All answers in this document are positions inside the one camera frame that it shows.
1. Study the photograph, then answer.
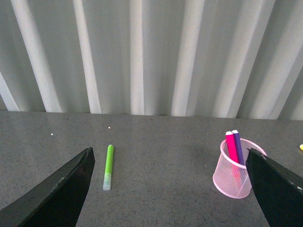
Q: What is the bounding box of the pink highlighter pen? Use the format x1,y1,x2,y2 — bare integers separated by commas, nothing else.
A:
225,131,241,183

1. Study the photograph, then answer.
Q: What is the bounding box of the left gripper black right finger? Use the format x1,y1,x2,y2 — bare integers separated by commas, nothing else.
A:
246,148,303,227

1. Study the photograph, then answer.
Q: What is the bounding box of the green highlighter pen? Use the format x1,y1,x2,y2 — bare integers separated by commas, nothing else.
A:
103,145,114,191

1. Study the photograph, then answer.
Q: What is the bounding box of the pink mesh pen cup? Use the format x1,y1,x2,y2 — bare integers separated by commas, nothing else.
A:
213,140,252,199

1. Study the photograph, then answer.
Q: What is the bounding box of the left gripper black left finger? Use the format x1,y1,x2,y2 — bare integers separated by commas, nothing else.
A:
0,148,95,227

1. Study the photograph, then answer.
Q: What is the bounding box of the white pleated curtain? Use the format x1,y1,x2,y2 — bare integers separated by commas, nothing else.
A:
0,0,303,120

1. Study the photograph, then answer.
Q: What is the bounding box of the purple highlighter pen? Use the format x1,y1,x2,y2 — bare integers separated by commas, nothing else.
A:
232,130,245,165

